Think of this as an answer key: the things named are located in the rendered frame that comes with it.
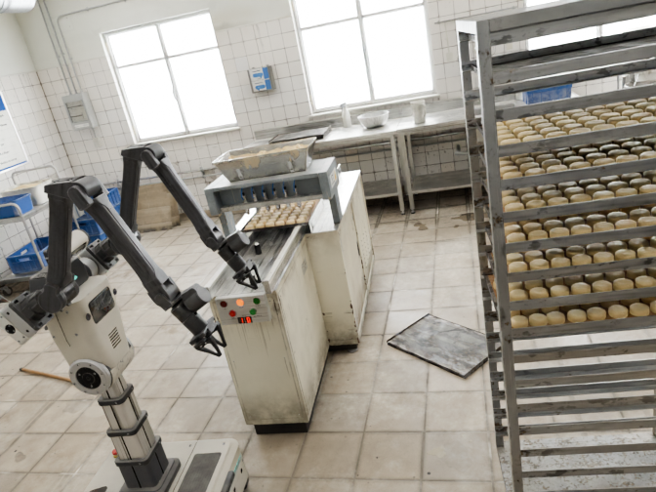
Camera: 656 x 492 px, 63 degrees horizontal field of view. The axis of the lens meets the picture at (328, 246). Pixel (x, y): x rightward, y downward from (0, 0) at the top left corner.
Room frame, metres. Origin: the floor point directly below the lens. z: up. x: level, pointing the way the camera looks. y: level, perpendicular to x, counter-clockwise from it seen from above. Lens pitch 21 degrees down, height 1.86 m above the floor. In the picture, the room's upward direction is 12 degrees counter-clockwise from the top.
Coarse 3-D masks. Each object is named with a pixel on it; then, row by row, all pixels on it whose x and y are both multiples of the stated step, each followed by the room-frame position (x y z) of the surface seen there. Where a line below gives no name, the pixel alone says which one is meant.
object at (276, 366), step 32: (256, 256) 2.69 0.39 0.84; (224, 288) 2.35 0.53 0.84; (288, 288) 2.38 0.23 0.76; (288, 320) 2.28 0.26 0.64; (320, 320) 2.81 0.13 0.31; (256, 352) 2.25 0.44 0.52; (288, 352) 2.22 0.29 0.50; (320, 352) 2.66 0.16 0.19; (256, 384) 2.26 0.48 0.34; (288, 384) 2.22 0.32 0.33; (320, 384) 2.63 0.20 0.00; (256, 416) 2.27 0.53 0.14; (288, 416) 2.23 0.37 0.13
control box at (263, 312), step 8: (224, 296) 2.26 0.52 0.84; (232, 296) 2.24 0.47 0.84; (240, 296) 2.23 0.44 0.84; (248, 296) 2.21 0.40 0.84; (256, 296) 2.20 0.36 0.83; (264, 296) 2.19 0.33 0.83; (216, 304) 2.25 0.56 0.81; (232, 304) 2.23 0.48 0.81; (248, 304) 2.21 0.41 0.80; (264, 304) 2.19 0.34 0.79; (224, 312) 2.24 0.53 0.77; (240, 312) 2.22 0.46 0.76; (248, 312) 2.21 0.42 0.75; (256, 312) 2.20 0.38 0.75; (264, 312) 2.20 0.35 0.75; (224, 320) 2.24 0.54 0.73; (232, 320) 2.23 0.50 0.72; (248, 320) 2.21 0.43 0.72; (256, 320) 2.21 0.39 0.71; (264, 320) 2.20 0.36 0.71
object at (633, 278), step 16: (608, 272) 1.38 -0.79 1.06; (624, 272) 1.37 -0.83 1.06; (640, 272) 1.35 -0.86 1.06; (512, 288) 1.41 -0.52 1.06; (528, 288) 1.41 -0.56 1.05; (544, 288) 1.37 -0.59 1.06; (560, 288) 1.35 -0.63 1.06; (576, 288) 1.33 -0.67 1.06; (592, 288) 1.35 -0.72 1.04; (608, 288) 1.30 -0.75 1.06; (624, 288) 1.29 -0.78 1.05
